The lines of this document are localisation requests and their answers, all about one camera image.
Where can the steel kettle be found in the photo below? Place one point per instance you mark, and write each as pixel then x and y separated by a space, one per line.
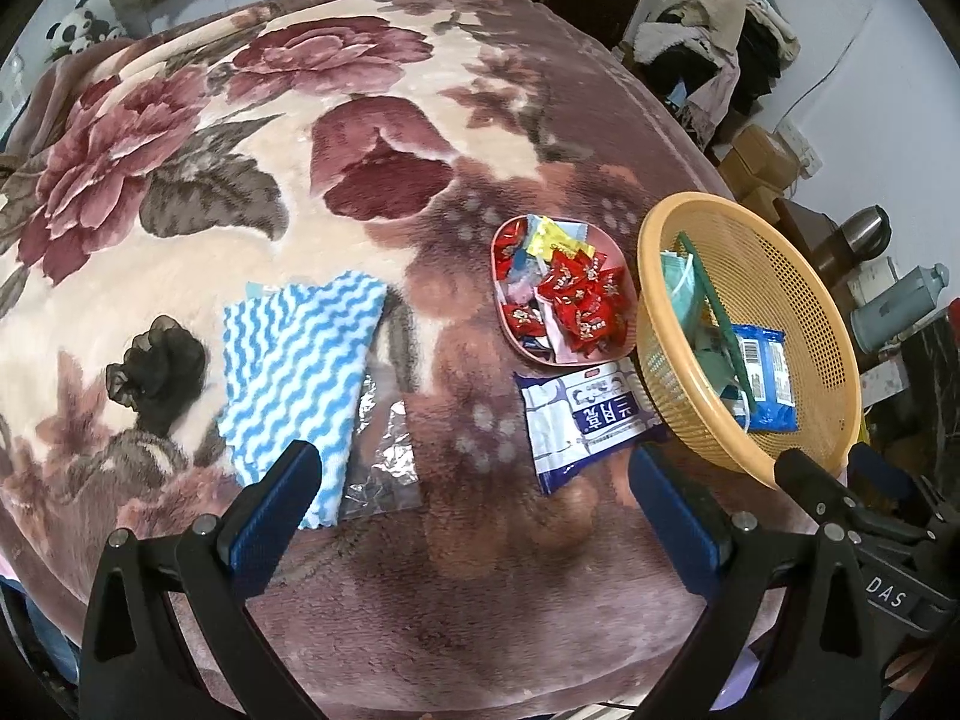
pixel 862 229

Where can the pile of red candies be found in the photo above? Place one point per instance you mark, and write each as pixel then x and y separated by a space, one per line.
pixel 585 300

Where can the blue snack packet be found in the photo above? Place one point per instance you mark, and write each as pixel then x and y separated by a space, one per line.
pixel 772 397

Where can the clear plastic bag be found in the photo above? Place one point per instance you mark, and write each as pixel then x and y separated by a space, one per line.
pixel 382 465

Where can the yellow snack packet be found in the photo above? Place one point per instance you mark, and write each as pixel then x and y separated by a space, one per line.
pixel 555 240

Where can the white and blue packet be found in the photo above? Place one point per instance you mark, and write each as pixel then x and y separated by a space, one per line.
pixel 570 427

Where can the floral fleece blanket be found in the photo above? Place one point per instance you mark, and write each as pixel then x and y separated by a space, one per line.
pixel 225 165

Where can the stack of cardboard boxes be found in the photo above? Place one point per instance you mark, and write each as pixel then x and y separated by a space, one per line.
pixel 757 165

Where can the black scrunchie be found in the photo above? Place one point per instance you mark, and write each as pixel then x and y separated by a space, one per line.
pixel 157 375

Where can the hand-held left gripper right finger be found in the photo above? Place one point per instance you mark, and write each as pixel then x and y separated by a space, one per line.
pixel 675 517

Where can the black marble cabinet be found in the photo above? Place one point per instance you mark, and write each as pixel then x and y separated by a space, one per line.
pixel 926 390

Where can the pile of clothes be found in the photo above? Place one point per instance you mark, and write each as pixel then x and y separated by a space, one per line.
pixel 712 22

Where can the light blue face mask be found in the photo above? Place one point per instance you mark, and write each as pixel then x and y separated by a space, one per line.
pixel 679 285

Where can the grey blue thermos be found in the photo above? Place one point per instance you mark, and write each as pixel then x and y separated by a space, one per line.
pixel 900 307

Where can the green scouring pad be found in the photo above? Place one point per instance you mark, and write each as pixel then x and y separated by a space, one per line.
pixel 712 307

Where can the blue white wavy cloth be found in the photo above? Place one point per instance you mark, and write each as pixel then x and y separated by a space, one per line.
pixel 292 375

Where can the pink dish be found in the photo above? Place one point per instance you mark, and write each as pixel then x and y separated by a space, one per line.
pixel 540 354

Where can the orange plastic basket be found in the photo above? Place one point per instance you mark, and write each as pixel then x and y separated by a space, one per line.
pixel 787 270

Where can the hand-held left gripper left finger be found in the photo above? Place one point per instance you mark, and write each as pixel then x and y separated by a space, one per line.
pixel 270 510

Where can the panda plush toy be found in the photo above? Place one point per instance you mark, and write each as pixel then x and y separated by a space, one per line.
pixel 75 26

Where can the brown wooden side table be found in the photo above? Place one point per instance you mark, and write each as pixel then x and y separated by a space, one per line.
pixel 806 232

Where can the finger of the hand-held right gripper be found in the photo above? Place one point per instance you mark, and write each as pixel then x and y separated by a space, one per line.
pixel 810 484
pixel 881 472

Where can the white wall socket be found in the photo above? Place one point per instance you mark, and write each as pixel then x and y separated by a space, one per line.
pixel 802 150

